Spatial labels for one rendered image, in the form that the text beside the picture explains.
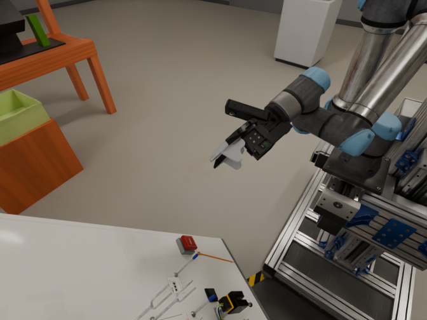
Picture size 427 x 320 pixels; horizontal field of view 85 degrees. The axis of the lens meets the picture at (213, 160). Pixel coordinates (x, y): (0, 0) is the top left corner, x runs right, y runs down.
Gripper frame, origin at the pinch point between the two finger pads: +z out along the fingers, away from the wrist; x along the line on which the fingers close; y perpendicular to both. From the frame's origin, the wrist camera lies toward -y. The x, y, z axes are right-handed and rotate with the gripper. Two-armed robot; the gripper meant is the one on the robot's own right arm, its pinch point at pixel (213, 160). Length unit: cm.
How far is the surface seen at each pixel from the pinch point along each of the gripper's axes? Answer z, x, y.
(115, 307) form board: 36.3, -4.3, 10.9
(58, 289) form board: 38.9, -11.4, 1.6
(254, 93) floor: -142, 282, -103
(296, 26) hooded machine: -281, 288, -147
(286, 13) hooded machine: -282, 280, -172
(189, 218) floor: 39, 158, -11
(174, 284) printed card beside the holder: 30.4, 13.3, 16.2
